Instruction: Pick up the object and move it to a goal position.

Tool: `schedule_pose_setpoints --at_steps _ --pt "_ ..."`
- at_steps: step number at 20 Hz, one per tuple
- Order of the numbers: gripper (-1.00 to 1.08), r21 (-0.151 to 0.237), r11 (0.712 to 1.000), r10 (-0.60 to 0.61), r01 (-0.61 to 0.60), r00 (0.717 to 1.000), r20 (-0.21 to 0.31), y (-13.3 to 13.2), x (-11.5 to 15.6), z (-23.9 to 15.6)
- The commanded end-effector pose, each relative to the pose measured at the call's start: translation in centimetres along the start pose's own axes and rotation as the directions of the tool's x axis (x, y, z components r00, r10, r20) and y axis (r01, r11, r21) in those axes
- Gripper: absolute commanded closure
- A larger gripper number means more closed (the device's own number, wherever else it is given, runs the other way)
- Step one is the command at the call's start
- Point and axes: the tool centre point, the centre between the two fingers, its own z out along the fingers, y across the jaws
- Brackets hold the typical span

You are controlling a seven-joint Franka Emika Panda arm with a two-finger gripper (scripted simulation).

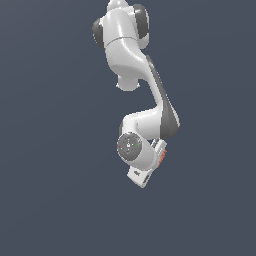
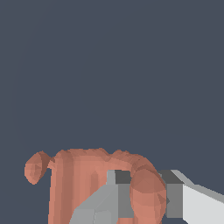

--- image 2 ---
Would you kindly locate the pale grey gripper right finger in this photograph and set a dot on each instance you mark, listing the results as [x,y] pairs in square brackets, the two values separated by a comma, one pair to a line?
[189,201]

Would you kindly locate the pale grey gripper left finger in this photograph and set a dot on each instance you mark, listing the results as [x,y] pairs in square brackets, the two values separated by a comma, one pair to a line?
[108,201]

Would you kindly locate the terracotta orange curved object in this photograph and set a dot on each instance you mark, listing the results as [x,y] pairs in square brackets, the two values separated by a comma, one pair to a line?
[75,180]

